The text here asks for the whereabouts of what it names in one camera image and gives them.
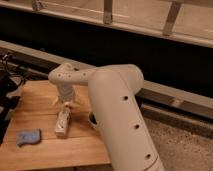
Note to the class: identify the black equipment with cables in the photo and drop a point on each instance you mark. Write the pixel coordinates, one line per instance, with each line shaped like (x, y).
(9, 82)

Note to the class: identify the metal rail frame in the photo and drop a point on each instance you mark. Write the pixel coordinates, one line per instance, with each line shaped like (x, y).
(188, 21)

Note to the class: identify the wooden board table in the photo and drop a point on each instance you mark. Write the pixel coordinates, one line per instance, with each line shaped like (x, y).
(37, 110)

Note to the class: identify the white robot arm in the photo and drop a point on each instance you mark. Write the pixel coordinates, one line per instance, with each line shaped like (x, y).
(112, 91)

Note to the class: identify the white cup dark inside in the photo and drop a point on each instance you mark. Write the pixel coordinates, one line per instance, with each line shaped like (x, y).
(92, 120)

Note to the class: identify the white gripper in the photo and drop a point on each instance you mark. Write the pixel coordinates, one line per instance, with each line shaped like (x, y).
(66, 93)

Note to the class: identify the white bottle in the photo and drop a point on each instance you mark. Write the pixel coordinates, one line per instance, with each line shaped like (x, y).
(62, 122)

